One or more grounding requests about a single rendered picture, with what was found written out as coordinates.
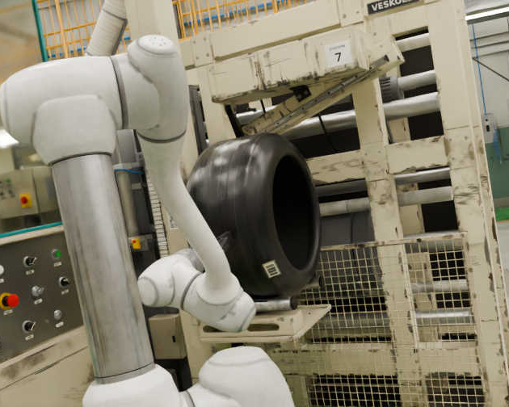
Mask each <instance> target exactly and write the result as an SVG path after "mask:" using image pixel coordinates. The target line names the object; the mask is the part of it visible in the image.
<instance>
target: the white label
mask: <svg viewBox="0 0 509 407"><path fill-rule="evenodd" d="M263 268H264V270H265V271H266V273H267V276H268V278H271V277H274V276H277V275H280V270H279V268H278V266H277V265H276V262H275V260H273V261H270V262H267V263H264V264H263Z"/></svg>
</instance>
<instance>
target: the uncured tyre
mask: <svg viewBox="0 0 509 407"><path fill-rule="evenodd" d="M186 189H187V192H188V193H189V195H190V196H191V198H192V200H193V202H194V203H195V205H196V206H197V208H198V210H199V211H200V213H201V215H202V217H203V218H204V220H205V221H206V223H207V225H208V227H209V228H210V229H211V231H212V233H213V235H214V237H215V238H217V237H219V236H220V235H221V234H223V233H225V232H227V231H231V234H232V238H233V240H232V241H231V242H230V243H229V248H228V249H227V250H226V251H225V256H226V258H227V260H228V263H229V268H230V272H231V273H232V274H233V275H234V276H235V277H236V278H237V279H238V282H239V285H240V286H241V288H242V289H243V291H244V292H245V293H246V294H248V295H249V296H250V298H265V297H279V296H295V295H296V294H298V293H300V292H301V291H302V290H303V288H304V287H305V286H306V285H307V283H308V282H309V281H310V280H311V279H312V278H313V275H314V273H315V271H316V269H317V266H318V261H319V257H320V251H321V243H322V223H321V213H320V207H319V202H318V194H317V191H316V187H315V184H314V181H313V176H312V174H311V172H310V169H309V167H308V164H307V162H306V160H305V159H304V157H303V155H302V154H301V152H300V151H299V149H298V148H297V147H296V146H295V145H294V144H292V143H291V142H289V141H288V140H286V139H285V138H284V137H282V136H281V135H279V134H276V133H269V132H261V133H257V134H253V135H249V136H241V137H237V138H233V139H228V140H225V141H218V142H217V143H215V144H213V145H211V146H209V147H207V148H206V149H205V150H204V151H203V152H202V153H201V155H200V156H199V157H198V159H197V160H196V163H195V165H194V166H193V168H192V170H191V173H190V175H189V177H188V180H187V185H186ZM273 260H275V262H276V265H277V266H278V268H279V270H280V275H277V276H274V277H271V278H268V276H267V273H266V271H265V270H264V268H263V264H264V263H267V262H270V261H273Z"/></svg>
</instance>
